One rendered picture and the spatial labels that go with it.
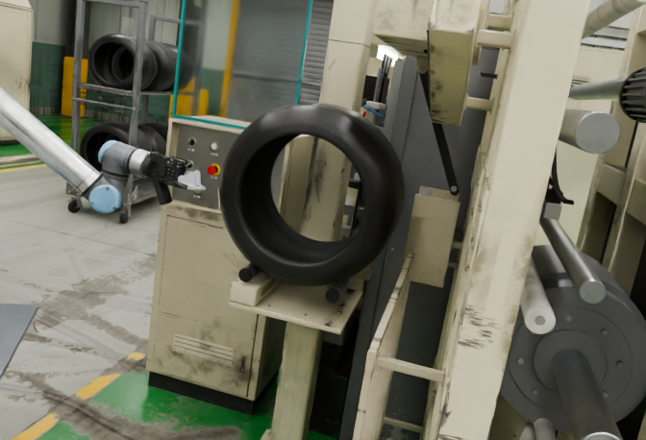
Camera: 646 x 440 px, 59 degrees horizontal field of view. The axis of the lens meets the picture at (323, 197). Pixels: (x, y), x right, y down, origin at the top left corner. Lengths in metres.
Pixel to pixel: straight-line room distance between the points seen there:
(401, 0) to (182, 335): 1.87
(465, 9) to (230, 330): 1.80
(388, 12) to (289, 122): 0.47
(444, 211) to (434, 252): 0.14
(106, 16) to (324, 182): 11.35
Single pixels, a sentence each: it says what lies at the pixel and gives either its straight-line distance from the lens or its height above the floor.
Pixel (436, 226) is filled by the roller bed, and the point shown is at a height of 1.11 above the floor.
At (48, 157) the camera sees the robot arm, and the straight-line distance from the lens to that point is 1.90.
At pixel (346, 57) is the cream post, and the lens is 2.00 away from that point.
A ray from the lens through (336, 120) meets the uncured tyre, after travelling 1.64.
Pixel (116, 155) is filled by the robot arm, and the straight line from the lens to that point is 2.00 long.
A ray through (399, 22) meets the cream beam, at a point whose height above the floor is 1.67.
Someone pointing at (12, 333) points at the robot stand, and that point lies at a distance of 2.09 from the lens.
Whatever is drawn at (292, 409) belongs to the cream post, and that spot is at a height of 0.26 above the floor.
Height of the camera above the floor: 1.52
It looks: 12 degrees down
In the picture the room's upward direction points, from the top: 9 degrees clockwise
